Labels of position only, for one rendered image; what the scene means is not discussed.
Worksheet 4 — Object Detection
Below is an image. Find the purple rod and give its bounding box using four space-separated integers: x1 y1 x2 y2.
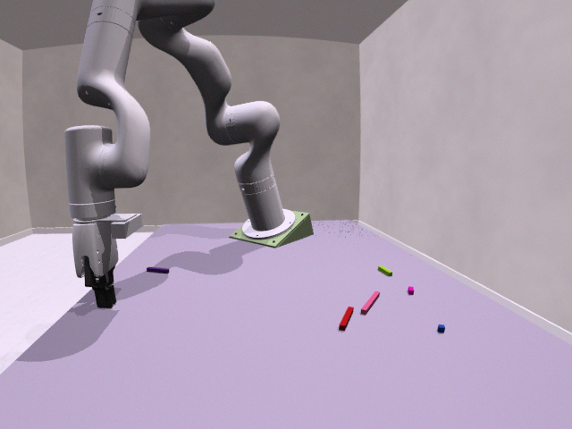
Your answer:
147 267 169 273

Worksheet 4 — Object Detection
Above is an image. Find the red rod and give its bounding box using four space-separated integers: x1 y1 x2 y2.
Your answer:
339 307 354 331

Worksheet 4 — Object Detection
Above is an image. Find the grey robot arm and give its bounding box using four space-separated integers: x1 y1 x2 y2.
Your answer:
64 0 296 240

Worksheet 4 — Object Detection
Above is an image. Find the pink rod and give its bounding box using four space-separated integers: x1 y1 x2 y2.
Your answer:
360 291 380 315

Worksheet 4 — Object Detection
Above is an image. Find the lime green rod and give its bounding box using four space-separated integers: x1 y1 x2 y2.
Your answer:
378 265 392 276

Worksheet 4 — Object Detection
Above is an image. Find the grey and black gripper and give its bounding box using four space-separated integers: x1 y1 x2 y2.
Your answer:
72 218 119 308

